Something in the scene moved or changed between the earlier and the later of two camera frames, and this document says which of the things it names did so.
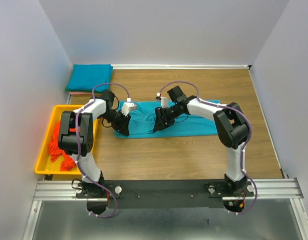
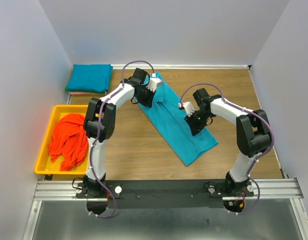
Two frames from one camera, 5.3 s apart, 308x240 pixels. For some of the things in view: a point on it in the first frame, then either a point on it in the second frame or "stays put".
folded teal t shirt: x=84 y=77 stays put
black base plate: x=166 y=193 stays put
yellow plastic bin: x=45 y=165 stays put
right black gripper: x=161 y=124 → x=195 y=127
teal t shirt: x=141 y=122 → x=170 y=120
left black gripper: x=122 y=127 → x=148 y=102
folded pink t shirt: x=84 y=93 stays put
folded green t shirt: x=85 y=91 stays put
